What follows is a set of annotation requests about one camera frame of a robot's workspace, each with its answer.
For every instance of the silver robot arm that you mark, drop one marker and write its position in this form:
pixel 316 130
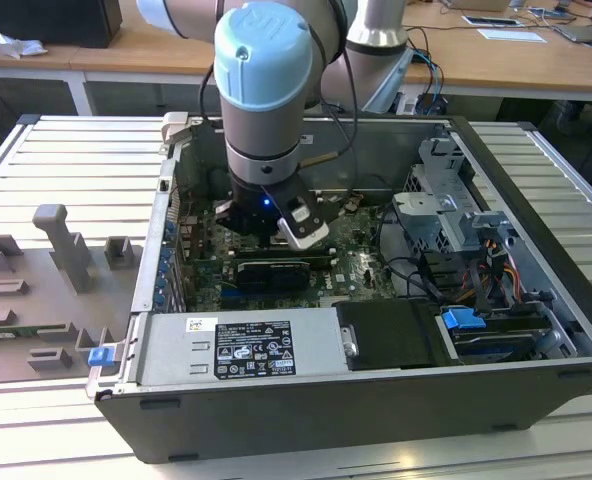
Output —
pixel 261 100

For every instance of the black RAM slot row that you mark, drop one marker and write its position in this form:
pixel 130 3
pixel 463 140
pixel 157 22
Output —
pixel 256 254

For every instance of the black graphics card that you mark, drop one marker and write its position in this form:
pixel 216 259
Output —
pixel 273 275

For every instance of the green motherboard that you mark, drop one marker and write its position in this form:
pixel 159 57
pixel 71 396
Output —
pixel 361 270

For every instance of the silver power supply unit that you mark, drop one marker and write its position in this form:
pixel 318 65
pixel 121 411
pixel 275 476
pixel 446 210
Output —
pixel 176 350

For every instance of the metal disk bay cage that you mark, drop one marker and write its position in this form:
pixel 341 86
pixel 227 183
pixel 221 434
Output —
pixel 426 220

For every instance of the black plastic shroud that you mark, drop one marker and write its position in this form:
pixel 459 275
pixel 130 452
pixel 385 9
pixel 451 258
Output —
pixel 391 335

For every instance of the wooden desk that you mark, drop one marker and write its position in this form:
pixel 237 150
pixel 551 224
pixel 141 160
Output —
pixel 126 57

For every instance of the blue case latch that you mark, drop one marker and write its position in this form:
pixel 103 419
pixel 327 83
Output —
pixel 101 357

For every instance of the blue white connector box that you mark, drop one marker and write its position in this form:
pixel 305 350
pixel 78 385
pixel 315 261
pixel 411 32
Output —
pixel 423 102

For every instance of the black open PC case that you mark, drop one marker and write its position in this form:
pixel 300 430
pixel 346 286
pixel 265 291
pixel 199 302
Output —
pixel 326 425

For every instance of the blue disk carrier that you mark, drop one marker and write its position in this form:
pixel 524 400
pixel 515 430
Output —
pixel 461 318

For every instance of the grey parts rack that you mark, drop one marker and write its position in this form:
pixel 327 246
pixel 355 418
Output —
pixel 26 310

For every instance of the green RAM stick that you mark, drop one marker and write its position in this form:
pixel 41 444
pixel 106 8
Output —
pixel 6 333

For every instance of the black box on desk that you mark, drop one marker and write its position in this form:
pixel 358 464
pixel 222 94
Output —
pixel 51 20

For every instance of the crumpled white paper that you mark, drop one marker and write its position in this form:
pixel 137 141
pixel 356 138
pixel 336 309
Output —
pixel 18 44

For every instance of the blue bordered flat device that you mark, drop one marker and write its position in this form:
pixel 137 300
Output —
pixel 491 20

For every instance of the white paper sheet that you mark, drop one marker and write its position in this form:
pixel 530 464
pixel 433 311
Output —
pixel 511 35

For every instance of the grey laptop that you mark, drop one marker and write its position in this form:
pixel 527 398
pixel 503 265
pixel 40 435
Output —
pixel 578 32

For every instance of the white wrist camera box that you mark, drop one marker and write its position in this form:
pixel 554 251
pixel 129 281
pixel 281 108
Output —
pixel 306 239

